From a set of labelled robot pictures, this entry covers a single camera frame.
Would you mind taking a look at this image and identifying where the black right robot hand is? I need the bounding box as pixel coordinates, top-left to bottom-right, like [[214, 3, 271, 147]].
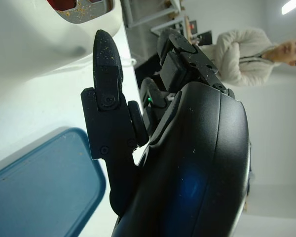
[[80, 27, 252, 237]]

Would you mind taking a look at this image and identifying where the person in black trousers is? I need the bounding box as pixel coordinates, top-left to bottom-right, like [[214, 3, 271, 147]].
[[216, 27, 296, 87]]

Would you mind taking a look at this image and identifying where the white two-slot toaster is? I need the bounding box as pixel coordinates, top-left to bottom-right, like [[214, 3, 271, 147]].
[[0, 0, 124, 99]]

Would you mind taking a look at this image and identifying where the blue plastic tray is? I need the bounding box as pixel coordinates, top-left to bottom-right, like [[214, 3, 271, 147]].
[[0, 126, 107, 237]]

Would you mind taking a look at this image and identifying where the ceiling light strip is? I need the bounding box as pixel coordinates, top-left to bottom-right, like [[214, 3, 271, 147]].
[[280, 0, 296, 15]]

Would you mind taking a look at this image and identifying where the white metal-frame desk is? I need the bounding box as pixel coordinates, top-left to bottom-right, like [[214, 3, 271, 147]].
[[120, 0, 188, 28]]

